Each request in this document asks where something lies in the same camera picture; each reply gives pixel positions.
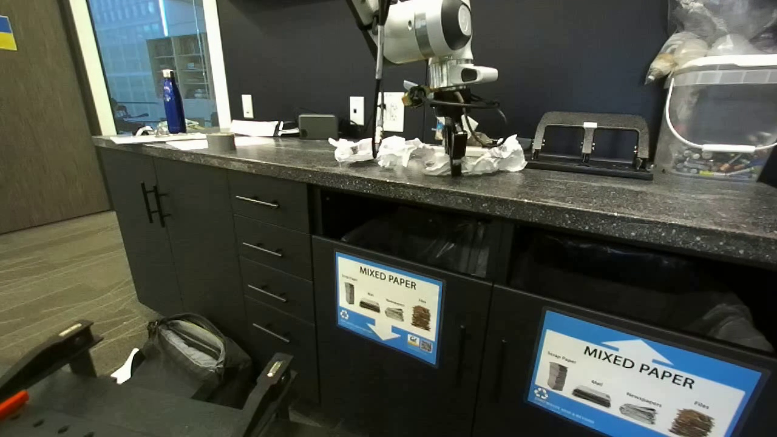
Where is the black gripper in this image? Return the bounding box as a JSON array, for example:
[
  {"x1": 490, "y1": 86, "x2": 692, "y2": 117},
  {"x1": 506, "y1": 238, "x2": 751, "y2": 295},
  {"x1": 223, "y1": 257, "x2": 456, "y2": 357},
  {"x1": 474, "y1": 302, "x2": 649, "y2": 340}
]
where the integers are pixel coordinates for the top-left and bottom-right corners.
[{"x1": 404, "y1": 80, "x2": 486, "y2": 177}]

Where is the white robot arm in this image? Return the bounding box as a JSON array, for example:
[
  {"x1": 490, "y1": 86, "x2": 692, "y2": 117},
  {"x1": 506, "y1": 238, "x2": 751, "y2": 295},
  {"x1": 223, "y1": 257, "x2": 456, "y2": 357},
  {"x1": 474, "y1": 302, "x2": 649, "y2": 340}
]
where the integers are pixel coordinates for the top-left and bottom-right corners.
[{"x1": 347, "y1": 0, "x2": 497, "y2": 177}]

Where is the black recycle bin bag left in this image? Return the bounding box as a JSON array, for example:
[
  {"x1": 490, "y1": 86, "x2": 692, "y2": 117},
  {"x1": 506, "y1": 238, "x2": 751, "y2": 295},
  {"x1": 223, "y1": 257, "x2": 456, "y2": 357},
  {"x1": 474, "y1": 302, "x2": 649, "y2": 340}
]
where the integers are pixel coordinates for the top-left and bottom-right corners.
[{"x1": 343, "y1": 210, "x2": 512, "y2": 278}]

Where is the black recycle bin bag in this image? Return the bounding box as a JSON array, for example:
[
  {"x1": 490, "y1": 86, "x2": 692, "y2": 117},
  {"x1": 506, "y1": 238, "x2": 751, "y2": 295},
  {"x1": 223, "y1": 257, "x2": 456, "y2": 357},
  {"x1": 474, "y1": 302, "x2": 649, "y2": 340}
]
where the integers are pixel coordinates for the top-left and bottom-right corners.
[
  {"x1": 343, "y1": 210, "x2": 512, "y2": 278},
  {"x1": 509, "y1": 233, "x2": 774, "y2": 355}
]

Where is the black recycle bin bag right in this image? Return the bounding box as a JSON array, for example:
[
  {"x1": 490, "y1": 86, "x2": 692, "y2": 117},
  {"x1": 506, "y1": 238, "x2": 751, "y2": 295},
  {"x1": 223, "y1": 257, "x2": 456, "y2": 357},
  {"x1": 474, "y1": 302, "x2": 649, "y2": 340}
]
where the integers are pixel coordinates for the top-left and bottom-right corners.
[{"x1": 509, "y1": 233, "x2": 774, "y2": 355}]

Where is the black three-hole punch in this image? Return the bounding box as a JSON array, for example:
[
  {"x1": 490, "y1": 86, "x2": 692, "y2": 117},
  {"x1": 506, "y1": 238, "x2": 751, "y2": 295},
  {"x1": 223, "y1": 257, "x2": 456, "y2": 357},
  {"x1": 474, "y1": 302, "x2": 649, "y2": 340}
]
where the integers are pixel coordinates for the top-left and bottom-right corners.
[{"x1": 530, "y1": 111, "x2": 653, "y2": 179}]

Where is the black power adapter box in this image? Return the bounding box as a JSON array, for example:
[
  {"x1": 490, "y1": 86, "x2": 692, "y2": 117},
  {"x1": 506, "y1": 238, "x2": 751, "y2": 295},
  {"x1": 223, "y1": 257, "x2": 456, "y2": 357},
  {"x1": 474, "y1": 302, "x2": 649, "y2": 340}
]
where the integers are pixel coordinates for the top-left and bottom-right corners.
[{"x1": 299, "y1": 113, "x2": 338, "y2": 137}]

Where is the black cabinet with drawers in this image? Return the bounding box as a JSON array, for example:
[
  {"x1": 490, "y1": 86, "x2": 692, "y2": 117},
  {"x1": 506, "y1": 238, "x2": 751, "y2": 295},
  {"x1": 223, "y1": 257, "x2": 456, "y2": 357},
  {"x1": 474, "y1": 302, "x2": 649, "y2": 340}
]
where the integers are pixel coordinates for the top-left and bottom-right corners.
[{"x1": 99, "y1": 143, "x2": 777, "y2": 437}]

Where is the left mixed paper sign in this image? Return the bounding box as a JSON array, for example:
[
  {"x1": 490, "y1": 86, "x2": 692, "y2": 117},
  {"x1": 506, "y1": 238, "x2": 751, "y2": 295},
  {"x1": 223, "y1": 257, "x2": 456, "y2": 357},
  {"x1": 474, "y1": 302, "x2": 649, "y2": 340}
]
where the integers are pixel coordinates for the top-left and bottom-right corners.
[{"x1": 335, "y1": 253, "x2": 444, "y2": 366}]

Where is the mixed paper sign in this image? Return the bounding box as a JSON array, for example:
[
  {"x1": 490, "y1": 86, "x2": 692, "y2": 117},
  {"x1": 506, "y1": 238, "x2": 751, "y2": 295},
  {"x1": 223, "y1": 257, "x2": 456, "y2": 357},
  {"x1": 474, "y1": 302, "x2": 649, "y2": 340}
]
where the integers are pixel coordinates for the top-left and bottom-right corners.
[
  {"x1": 335, "y1": 253, "x2": 444, "y2": 366},
  {"x1": 526, "y1": 310, "x2": 762, "y2": 437}
]

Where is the clear plastic storage container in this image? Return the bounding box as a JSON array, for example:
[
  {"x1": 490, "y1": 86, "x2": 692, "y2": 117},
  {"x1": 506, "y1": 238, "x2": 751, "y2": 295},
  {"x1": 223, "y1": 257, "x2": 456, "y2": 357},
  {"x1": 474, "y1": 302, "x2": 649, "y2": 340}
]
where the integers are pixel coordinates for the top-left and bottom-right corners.
[{"x1": 655, "y1": 52, "x2": 777, "y2": 181}]

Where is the plastic bag on container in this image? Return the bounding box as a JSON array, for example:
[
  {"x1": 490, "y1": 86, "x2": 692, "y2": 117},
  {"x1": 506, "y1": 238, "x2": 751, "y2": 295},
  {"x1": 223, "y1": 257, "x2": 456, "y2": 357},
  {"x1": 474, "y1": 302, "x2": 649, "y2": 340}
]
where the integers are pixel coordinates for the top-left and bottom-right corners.
[{"x1": 644, "y1": 0, "x2": 777, "y2": 81}]

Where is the right mixed paper sign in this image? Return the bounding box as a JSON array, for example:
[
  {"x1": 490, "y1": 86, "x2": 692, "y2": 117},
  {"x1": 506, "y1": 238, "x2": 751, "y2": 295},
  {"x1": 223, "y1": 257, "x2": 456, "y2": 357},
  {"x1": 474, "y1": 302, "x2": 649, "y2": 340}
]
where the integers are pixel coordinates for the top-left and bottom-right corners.
[{"x1": 526, "y1": 310, "x2": 762, "y2": 437}]

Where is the blue water bottle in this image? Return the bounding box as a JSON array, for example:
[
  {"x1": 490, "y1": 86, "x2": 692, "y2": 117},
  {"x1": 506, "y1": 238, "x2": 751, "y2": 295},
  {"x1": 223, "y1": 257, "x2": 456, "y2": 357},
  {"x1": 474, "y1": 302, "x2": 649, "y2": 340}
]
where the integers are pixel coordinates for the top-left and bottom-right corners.
[{"x1": 161, "y1": 67, "x2": 187, "y2": 134}]

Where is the black grey backpack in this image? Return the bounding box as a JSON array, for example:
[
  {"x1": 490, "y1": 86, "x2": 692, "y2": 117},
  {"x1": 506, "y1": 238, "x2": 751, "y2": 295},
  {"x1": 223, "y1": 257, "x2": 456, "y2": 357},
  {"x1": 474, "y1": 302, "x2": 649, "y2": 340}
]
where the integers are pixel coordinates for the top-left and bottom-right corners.
[{"x1": 128, "y1": 312, "x2": 253, "y2": 408}]

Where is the white double wall outlet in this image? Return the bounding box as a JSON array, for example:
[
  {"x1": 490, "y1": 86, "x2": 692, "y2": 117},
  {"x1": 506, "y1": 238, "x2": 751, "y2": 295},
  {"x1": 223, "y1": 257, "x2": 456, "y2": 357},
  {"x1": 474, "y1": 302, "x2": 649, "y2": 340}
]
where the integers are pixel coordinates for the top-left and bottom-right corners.
[{"x1": 381, "y1": 91, "x2": 405, "y2": 134}]

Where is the white small wall plate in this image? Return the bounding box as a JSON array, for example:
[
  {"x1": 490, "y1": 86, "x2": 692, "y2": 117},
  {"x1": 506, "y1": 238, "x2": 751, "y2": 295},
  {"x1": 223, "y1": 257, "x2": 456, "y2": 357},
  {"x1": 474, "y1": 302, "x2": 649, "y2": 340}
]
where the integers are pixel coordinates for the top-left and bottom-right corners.
[{"x1": 350, "y1": 94, "x2": 367, "y2": 126}]

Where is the white light switch plate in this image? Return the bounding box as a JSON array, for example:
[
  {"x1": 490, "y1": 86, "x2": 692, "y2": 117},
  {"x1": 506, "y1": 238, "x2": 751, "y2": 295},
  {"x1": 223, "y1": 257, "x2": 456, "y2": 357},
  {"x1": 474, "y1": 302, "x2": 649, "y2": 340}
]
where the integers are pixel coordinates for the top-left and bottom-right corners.
[{"x1": 240, "y1": 94, "x2": 255, "y2": 118}]

